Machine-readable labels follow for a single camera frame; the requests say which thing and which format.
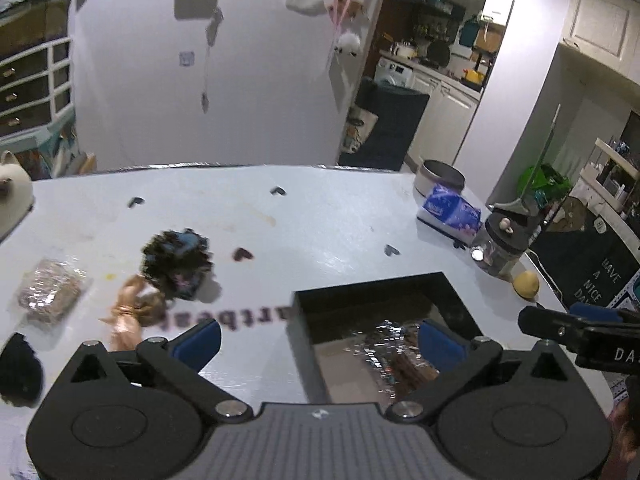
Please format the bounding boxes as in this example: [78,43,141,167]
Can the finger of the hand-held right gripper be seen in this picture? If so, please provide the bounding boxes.
[517,306,592,349]
[570,302,640,327]

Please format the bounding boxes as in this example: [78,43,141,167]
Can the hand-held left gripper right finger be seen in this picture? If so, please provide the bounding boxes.
[386,319,583,424]

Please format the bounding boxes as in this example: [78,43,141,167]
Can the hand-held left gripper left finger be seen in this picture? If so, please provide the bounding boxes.
[59,319,254,424]

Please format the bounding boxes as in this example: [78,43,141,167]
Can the glittery clear packet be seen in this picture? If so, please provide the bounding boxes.
[312,317,443,403]

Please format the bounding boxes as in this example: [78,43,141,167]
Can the beige satin scrunchie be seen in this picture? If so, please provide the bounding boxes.
[99,274,167,352]

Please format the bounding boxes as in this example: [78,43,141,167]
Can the black box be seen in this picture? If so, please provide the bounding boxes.
[285,271,485,405]

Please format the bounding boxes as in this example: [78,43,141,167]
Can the dark floral scrunchie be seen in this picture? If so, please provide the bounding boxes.
[140,229,215,302]

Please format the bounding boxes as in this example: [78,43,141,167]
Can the clear packet of pink ties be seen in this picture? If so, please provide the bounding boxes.
[17,258,90,325]

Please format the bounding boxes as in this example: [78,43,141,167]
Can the plain black scrunchie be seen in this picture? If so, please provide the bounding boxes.
[0,332,44,405]

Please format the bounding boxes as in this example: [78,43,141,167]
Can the yellow lemon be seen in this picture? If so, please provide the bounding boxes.
[512,271,541,300]

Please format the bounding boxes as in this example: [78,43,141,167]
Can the glass jar with dark lid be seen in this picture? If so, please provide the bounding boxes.
[471,212,530,277]

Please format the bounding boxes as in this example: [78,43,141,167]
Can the blue tissue pack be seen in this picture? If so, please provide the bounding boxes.
[416,183,483,241]

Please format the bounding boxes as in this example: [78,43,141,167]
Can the green plastic bag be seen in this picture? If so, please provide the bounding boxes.
[516,162,573,207]

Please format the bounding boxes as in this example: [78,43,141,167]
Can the white shelf with clutter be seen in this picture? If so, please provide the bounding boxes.
[580,137,640,221]

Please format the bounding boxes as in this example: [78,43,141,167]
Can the round metal tin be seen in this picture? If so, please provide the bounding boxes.
[413,159,467,197]

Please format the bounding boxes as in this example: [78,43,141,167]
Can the dark fabric chair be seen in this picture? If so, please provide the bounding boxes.
[339,77,431,171]

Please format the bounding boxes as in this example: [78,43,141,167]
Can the printed tote bag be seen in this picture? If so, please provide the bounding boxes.
[341,106,378,155]

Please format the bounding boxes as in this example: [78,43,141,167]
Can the cream cat-shaped ceramic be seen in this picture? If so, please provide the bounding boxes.
[0,150,35,241]

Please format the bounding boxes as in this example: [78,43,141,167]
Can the white kitchen base cabinets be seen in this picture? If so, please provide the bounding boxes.
[407,67,482,166]

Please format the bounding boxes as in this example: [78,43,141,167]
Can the white washing machine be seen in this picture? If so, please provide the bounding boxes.
[374,56,416,90]

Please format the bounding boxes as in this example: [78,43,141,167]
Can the white upper cupboard door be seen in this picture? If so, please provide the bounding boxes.
[562,0,640,73]

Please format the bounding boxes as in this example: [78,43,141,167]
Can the black frying pan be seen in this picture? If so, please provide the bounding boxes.
[427,40,452,67]

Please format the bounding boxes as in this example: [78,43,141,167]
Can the white drawer cabinet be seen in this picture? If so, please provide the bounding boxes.
[0,0,77,142]

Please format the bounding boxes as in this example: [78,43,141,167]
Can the white fluffy plush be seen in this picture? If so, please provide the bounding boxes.
[334,30,363,57]

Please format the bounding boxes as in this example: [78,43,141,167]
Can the long-handled dustpan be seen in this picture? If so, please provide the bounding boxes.
[492,105,562,216]

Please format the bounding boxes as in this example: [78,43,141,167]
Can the hanging cord with charm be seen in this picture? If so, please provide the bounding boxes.
[200,7,225,113]

